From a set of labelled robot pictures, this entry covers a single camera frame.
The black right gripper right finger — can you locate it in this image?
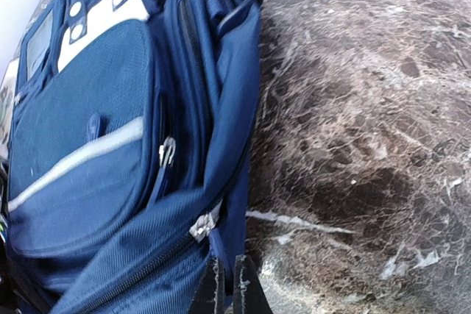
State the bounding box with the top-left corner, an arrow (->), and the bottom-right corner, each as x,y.
233,255 -> 273,314

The floral square plate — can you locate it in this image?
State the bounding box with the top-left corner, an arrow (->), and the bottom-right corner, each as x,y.
0,58 -> 19,160

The navy blue student backpack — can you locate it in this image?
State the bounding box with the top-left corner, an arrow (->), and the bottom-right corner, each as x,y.
1,0 -> 263,313

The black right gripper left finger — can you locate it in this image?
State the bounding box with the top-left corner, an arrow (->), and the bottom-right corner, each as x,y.
188,257 -> 225,314

